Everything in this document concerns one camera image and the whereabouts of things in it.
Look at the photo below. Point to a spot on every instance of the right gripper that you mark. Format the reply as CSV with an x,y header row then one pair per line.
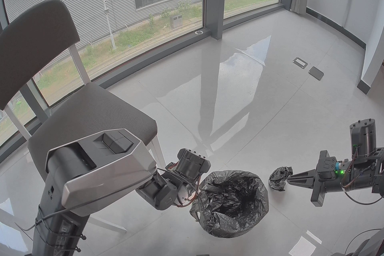
x,y
316,194

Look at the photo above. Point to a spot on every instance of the black plastic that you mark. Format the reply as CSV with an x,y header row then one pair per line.
x,y
279,178

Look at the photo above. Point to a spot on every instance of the black plastic bag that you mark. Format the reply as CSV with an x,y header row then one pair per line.
x,y
222,218

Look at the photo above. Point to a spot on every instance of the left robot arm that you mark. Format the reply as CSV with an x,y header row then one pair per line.
x,y
105,170

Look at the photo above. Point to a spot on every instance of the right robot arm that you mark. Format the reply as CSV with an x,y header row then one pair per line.
x,y
363,134

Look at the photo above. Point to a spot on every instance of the grey chair with white legs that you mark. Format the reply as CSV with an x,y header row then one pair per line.
x,y
90,116

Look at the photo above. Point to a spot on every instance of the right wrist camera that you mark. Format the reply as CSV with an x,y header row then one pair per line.
x,y
327,166

